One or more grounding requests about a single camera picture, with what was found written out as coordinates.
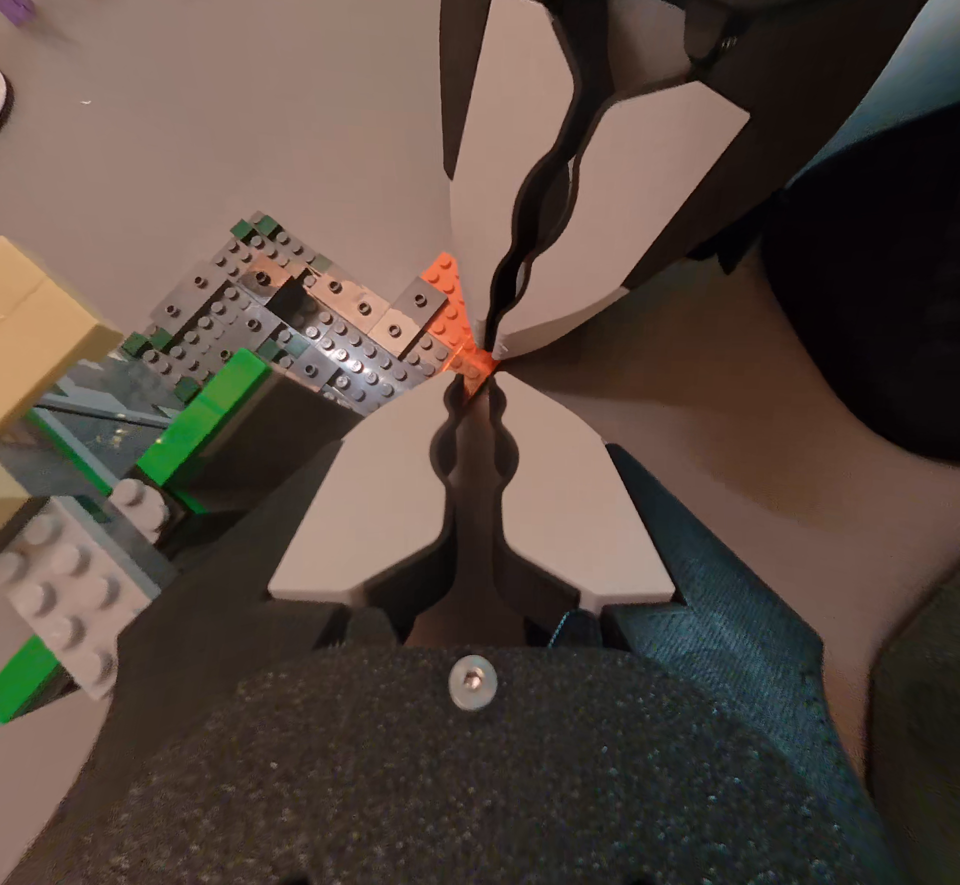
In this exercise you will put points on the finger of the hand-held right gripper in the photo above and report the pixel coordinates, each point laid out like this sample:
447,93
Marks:
502,112
645,202

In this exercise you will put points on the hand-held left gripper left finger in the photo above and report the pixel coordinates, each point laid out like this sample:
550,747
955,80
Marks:
360,510

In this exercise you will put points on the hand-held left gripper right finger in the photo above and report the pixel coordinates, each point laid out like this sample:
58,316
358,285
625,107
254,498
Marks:
585,517

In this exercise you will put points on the translucent orange toy brick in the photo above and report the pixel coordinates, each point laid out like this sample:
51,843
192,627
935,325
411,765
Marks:
478,371

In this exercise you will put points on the toy brick building model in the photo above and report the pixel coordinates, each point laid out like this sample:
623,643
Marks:
225,315

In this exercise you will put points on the black mesh office chair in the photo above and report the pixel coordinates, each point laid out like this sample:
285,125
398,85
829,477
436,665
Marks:
885,315

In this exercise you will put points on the person's dark green clothing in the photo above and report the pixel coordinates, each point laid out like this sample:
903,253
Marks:
922,750

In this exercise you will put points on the white round object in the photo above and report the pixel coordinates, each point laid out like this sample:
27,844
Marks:
4,101

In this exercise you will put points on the purple toy brick figure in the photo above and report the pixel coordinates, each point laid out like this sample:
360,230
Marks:
15,0

